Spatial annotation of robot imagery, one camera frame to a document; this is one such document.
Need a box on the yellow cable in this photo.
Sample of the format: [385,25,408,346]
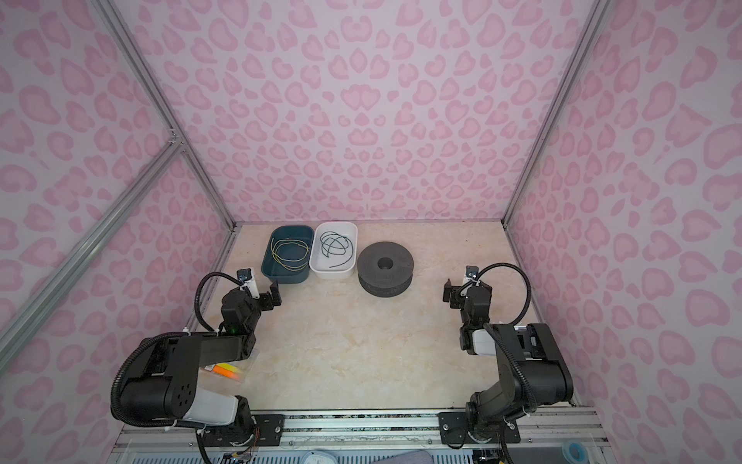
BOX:
[269,237,311,273]

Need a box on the dark grey spool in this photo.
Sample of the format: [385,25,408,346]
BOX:
[357,242,415,298]

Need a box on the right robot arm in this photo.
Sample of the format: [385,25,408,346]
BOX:
[438,281,574,450]

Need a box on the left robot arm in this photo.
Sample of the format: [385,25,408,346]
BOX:
[110,282,282,446]

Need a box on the dark teal plastic bin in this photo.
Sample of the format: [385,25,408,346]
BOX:
[261,225,314,284]

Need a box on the white plastic bin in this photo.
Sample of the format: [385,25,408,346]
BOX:
[309,222,359,280]

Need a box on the pack of highlighter markers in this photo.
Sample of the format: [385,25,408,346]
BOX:
[201,363,245,382]

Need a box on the blue tape roll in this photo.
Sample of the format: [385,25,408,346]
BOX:
[562,441,591,464]

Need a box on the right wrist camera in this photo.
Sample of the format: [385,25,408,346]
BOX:
[463,265,479,284]

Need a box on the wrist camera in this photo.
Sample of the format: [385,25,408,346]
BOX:
[237,268,260,300]
[463,265,479,284]

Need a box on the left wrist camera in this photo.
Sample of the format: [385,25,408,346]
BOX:
[237,268,260,300]

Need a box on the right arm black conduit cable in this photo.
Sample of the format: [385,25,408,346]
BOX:
[474,262,533,327]

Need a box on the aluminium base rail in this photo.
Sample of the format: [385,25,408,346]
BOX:
[108,405,617,463]

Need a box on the diagonal aluminium frame bar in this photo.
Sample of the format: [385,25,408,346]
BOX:
[1,136,183,372]

